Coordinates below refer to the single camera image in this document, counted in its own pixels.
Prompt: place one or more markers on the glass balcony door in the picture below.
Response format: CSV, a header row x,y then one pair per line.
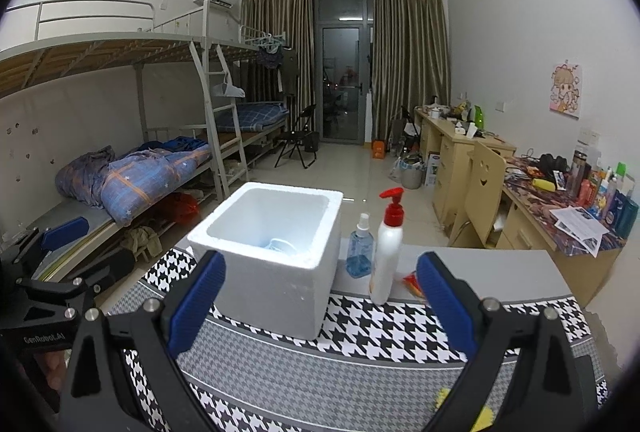
x,y
342,71

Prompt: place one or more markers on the printed paper sheets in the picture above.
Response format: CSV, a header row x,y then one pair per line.
x,y
580,227

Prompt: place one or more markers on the black bag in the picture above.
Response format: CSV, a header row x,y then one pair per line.
x,y
552,164

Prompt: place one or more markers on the pink cartoon wall poster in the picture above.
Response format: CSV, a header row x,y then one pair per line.
x,y
566,89

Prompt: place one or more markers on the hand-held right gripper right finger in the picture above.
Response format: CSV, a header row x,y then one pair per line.
x,y
445,307

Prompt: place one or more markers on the brown curtain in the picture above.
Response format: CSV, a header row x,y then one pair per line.
x,y
275,61
410,61

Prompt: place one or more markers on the white red pump bottle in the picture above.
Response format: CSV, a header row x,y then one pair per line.
x,y
387,252

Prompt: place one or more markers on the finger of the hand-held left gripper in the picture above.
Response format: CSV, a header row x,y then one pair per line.
x,y
65,232
107,269

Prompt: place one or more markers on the white foam box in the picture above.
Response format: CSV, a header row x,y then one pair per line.
x,y
280,292

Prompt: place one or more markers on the red plastic bag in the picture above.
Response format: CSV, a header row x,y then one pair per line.
x,y
184,206

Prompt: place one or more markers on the grey blue crumpled cloth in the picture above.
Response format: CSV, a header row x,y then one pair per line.
x,y
82,171

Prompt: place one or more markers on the light wooden desk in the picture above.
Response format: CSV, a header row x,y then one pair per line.
x,y
450,171

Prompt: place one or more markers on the wooden chair with smiley cutout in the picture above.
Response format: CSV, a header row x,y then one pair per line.
x,y
480,192

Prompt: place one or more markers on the hanging dark clothes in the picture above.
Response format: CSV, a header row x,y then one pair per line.
x,y
270,54

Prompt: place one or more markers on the blue orange checked blanket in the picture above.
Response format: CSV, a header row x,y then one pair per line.
x,y
145,182

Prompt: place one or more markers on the black white houndstooth mat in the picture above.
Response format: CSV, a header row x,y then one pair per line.
x,y
300,377

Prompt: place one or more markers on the dark blue cloth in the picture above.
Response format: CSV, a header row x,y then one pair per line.
x,y
175,144

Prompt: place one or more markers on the black folding chair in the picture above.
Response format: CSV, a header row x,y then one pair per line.
x,y
407,129
300,136

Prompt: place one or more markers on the green bottle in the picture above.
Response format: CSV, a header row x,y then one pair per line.
x,y
479,116

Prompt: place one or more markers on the olive crumpled cloth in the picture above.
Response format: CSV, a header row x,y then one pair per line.
x,y
140,242

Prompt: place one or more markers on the cluster of toiletry bottles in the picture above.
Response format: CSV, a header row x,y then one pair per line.
x,y
605,197

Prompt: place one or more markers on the blue checked mattress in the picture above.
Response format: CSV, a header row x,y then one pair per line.
x,y
260,116

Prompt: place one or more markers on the yellow desk item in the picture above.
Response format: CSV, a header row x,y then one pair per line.
x,y
544,185

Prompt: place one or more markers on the red snack packet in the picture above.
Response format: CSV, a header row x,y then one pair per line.
x,y
414,284

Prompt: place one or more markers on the wooden desk with patterned mat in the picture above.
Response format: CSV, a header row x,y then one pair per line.
x,y
530,232

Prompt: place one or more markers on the white carton box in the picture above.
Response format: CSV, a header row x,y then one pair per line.
x,y
433,169

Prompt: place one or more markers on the white metal bunk bed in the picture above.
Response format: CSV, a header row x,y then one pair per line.
x,y
100,49

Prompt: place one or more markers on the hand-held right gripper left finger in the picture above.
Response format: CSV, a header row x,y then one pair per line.
x,y
195,302

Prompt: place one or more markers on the grey bucket with bag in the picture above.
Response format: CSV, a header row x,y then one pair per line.
x,y
410,171

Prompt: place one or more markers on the orange box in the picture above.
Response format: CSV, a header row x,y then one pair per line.
x,y
378,148

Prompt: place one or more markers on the blue spray bottle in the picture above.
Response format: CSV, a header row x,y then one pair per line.
x,y
360,257

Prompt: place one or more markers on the grey mattress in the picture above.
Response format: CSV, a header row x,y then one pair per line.
x,y
65,217

